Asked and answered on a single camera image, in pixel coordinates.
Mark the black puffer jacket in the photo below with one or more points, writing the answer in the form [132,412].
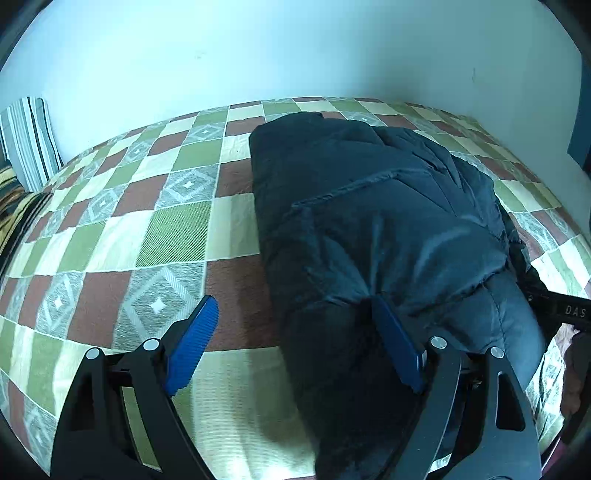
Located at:
[392,221]

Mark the checkered bed blanket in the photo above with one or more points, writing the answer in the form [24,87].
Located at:
[152,221]

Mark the grey striped pillow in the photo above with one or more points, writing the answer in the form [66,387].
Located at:
[30,138]

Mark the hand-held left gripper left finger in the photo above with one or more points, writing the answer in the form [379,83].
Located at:
[194,341]

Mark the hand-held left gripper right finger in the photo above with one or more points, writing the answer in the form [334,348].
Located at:
[399,346]

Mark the person's right hand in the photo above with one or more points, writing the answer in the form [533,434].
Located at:
[575,374]

